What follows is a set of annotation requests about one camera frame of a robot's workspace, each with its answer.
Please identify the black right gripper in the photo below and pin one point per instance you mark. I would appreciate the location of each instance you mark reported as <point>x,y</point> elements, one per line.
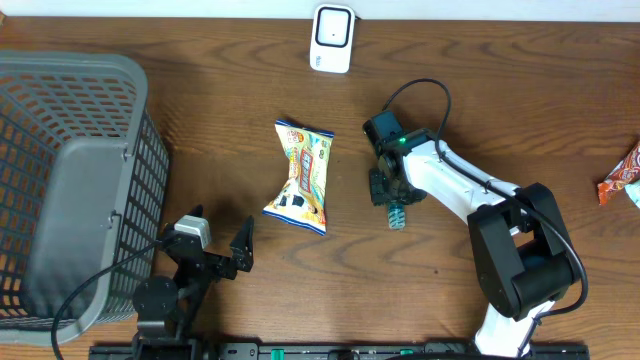
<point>375,196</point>

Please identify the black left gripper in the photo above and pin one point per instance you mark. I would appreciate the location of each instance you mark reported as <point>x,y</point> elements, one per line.
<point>242,252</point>

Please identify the red snack packet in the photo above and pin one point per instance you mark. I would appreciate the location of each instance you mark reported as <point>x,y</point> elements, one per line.
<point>623,174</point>

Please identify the teal blister pack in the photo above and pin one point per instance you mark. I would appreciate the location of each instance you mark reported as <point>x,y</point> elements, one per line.
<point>396,216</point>

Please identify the grey plastic shopping basket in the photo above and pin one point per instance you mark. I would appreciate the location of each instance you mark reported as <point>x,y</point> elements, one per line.
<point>83,177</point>

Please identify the white barcode scanner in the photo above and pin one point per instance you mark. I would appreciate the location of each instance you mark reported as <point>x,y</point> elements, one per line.
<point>332,38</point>

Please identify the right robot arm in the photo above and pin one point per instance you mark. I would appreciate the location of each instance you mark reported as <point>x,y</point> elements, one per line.
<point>522,253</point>

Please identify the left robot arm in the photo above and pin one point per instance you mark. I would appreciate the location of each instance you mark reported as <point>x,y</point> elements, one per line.
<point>167,306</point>

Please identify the cream yellow snack bag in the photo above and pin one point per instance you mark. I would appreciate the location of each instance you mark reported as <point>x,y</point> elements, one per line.
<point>301,201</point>

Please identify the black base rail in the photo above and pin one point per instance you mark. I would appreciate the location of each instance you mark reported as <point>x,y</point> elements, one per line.
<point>300,351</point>

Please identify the green orange snack packet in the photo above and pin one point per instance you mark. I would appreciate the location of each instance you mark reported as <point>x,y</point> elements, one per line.
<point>633,191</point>

